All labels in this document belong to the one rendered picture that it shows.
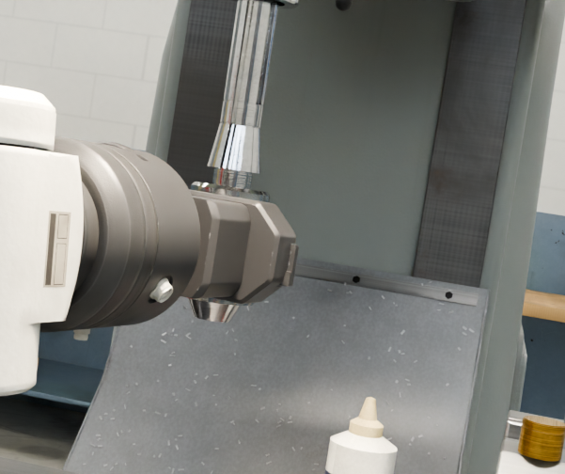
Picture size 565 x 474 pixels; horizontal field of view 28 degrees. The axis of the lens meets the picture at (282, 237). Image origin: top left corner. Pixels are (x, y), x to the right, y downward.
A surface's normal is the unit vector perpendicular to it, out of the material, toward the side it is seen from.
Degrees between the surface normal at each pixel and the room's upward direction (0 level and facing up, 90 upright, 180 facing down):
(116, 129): 90
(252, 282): 90
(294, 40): 90
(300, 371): 63
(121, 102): 90
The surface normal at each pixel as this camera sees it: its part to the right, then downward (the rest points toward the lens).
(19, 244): 0.80, 0.07
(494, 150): -0.18, 0.02
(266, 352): -0.11, -0.42
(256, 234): -0.40, -0.02
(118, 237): 0.37, 0.04
